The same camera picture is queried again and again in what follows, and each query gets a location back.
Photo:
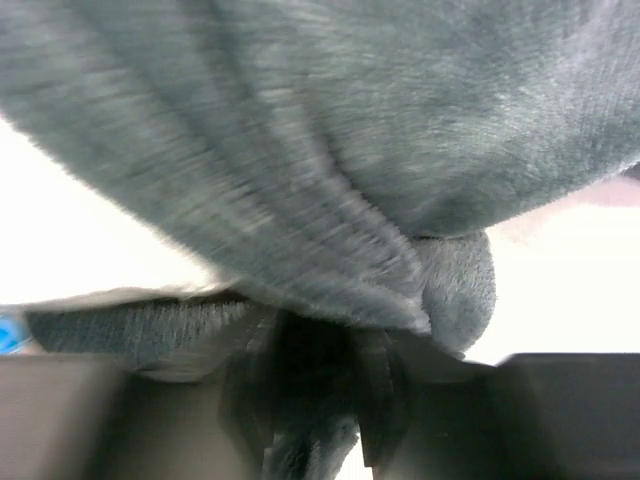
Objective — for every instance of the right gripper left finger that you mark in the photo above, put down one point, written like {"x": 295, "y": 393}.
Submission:
{"x": 249, "y": 401}

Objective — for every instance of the zebra and green pillowcase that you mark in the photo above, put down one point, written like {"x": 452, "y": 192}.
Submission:
{"x": 339, "y": 163}

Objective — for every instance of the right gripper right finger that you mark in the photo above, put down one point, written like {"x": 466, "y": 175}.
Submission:
{"x": 381, "y": 389}

